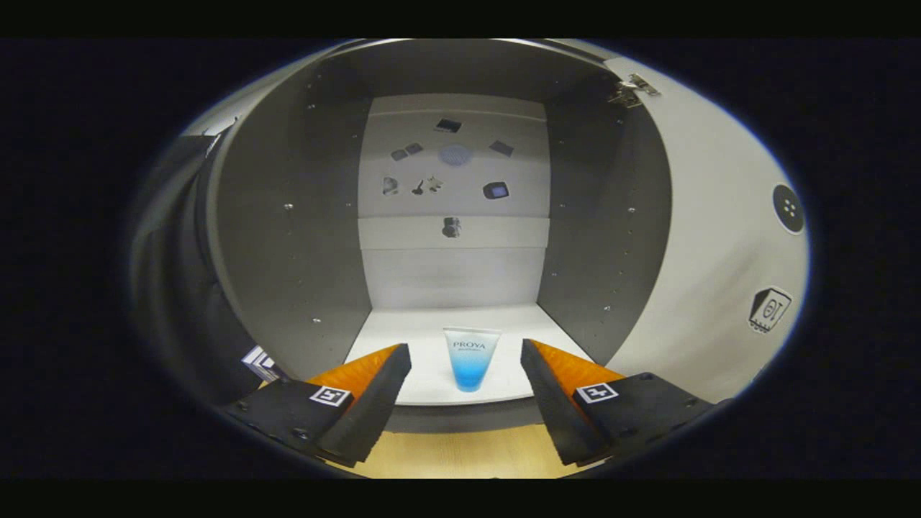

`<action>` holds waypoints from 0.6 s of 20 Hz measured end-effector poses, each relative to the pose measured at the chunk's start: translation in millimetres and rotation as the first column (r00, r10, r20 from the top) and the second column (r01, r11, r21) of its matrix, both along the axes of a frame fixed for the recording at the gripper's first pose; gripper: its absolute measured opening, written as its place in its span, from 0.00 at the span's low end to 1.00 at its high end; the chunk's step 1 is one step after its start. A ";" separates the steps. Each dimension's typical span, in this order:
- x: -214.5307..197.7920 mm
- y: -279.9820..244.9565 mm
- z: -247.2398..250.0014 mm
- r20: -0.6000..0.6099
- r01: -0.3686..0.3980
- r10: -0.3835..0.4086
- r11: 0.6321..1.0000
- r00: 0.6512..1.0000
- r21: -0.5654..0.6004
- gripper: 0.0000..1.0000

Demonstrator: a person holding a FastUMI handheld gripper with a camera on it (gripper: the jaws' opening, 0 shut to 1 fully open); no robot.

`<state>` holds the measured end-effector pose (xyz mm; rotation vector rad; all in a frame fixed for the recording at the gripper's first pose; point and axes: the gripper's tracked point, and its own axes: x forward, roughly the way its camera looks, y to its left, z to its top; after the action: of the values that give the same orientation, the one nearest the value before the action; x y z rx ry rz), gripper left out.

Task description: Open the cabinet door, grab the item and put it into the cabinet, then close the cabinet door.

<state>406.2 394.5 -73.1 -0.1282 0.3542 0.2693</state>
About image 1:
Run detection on grey cabinet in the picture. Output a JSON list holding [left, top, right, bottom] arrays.
[[205, 39, 674, 434]]

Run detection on blue and white box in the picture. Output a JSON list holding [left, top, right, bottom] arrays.
[[241, 345, 286, 383]]

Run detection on blue cosmetic tube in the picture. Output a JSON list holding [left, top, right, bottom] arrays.
[[443, 327, 503, 394]]

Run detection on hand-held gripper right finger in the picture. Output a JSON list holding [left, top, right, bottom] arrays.
[[520, 339, 714, 467]]

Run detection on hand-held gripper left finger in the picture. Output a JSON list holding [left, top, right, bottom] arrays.
[[219, 342, 412, 467]]

